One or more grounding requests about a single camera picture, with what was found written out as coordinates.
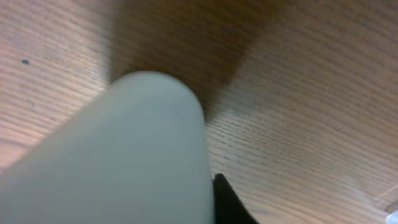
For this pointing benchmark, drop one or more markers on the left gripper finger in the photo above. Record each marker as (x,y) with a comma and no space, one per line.
(228,207)

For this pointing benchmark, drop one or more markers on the grey plastic cup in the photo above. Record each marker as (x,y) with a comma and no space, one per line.
(135,154)

